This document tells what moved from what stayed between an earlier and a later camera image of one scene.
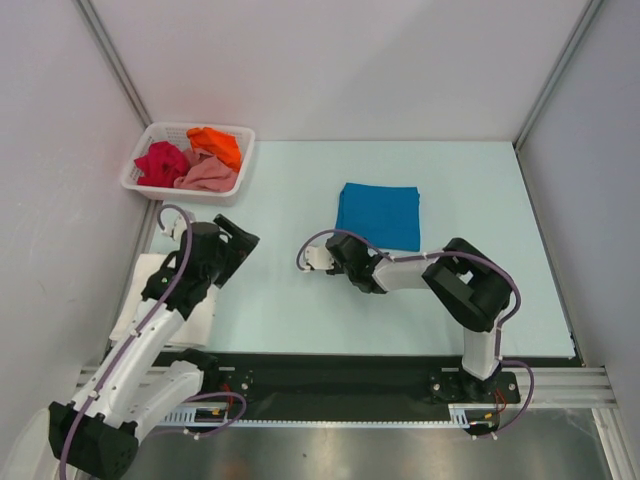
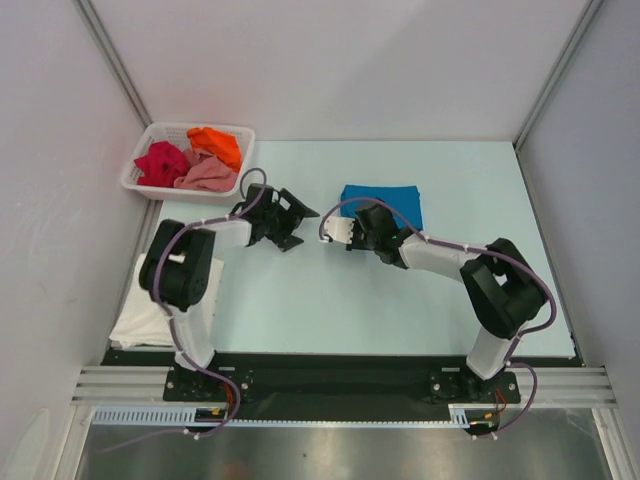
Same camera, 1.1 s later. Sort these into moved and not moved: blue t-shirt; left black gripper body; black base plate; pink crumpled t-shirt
Moved: left black gripper body
Not moved: blue t-shirt; pink crumpled t-shirt; black base plate
